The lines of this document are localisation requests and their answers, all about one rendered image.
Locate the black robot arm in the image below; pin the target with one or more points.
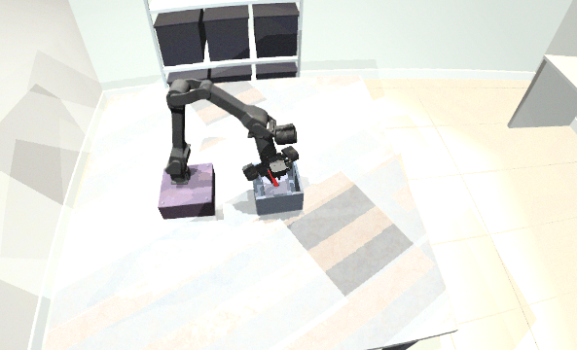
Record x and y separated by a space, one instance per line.
252 117

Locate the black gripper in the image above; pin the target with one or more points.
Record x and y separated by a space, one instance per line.
251 172

